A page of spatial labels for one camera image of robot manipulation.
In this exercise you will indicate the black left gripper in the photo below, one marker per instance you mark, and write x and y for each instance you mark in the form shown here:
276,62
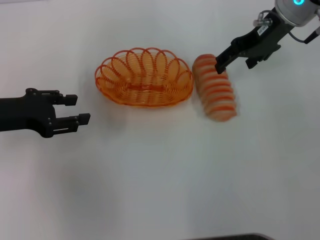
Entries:
22,112

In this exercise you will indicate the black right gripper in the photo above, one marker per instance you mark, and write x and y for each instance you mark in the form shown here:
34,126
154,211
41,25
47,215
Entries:
265,37

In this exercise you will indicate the orange striped bread loaf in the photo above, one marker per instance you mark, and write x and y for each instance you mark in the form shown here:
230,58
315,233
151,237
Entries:
217,97

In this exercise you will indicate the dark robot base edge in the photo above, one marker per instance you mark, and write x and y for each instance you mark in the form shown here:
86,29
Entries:
237,237

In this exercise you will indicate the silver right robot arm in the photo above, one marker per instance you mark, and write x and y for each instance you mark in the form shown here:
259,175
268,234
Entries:
295,10

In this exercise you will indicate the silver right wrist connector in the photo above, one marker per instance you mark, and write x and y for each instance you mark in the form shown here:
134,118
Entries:
261,21

